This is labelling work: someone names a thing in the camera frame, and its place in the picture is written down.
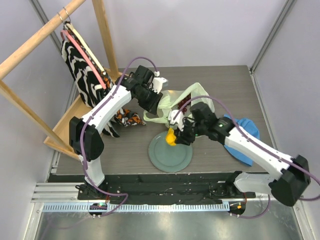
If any purple cable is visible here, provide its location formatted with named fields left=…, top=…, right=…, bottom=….
left=81, top=56, right=161, bottom=217
left=172, top=96, right=320, bottom=220

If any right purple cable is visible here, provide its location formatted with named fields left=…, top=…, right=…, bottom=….
left=172, top=96, right=320, bottom=220

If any blue cloth hat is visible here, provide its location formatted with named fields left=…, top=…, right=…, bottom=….
left=223, top=114, right=261, bottom=167

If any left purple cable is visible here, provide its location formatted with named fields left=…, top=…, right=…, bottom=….
left=81, top=56, right=161, bottom=217

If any wooden clothes rack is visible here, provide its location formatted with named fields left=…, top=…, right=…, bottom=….
left=0, top=0, right=135, bottom=164

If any white cable duct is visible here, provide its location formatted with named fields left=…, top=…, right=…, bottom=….
left=42, top=202, right=230, bottom=213

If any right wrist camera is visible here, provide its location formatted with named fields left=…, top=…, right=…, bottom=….
left=168, top=110, right=185, bottom=131

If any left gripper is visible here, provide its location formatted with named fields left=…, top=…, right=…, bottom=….
left=135, top=86, right=163, bottom=115

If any orange camouflage patterned cloth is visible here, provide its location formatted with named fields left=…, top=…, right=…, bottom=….
left=100, top=73, right=146, bottom=130

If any cream clothes hanger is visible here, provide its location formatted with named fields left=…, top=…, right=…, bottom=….
left=65, top=22, right=105, bottom=75

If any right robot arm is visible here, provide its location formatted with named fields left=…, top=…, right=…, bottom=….
left=166, top=102, right=311, bottom=207

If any grey-blue round plate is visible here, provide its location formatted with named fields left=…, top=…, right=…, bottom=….
left=148, top=131, right=193, bottom=173

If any pale green plastic bag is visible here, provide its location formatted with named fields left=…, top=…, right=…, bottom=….
left=143, top=82, right=209, bottom=128

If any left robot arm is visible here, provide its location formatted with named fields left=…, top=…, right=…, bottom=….
left=69, top=65, right=168, bottom=200

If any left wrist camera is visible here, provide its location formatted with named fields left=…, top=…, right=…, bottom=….
left=152, top=77, right=168, bottom=94

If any pink clothes hanger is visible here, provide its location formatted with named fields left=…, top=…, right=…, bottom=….
left=60, top=30, right=107, bottom=90

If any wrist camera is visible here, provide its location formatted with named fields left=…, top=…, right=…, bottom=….
left=152, top=77, right=168, bottom=94
left=168, top=110, right=185, bottom=131

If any fake yellow pepper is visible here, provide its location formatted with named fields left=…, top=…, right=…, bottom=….
left=165, top=127, right=177, bottom=147

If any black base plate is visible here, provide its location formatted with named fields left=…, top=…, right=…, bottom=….
left=48, top=173, right=256, bottom=205

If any fake purple grape bunch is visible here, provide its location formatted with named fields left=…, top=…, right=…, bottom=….
left=177, top=94, right=191, bottom=114

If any black white patterned garment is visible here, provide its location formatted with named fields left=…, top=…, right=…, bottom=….
left=61, top=39, right=121, bottom=139

